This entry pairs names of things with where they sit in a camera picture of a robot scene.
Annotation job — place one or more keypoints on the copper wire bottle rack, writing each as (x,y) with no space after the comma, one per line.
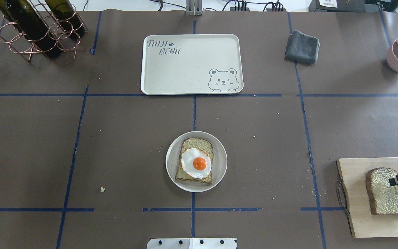
(20,45)

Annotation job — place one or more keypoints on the dark wine bottle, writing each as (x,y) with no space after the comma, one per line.
(33,27)
(68,19)
(8,16)

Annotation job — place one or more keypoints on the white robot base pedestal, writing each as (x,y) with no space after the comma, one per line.
(192,243)

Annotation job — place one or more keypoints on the aluminium frame post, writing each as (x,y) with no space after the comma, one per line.
(194,8)

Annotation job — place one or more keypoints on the bread slice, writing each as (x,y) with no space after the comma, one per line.
(382,196)
(195,143)

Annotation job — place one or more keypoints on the grey folded cloth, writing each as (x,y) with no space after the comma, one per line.
(302,47)

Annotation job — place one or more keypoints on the fried egg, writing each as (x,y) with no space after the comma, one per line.
(196,163)

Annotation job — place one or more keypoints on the white round plate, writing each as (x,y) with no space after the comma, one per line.
(219,165)

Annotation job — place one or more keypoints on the wooden cutting board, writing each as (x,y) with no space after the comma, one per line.
(362,223)

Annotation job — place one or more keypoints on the cream bear tray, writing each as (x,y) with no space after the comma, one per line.
(191,64)

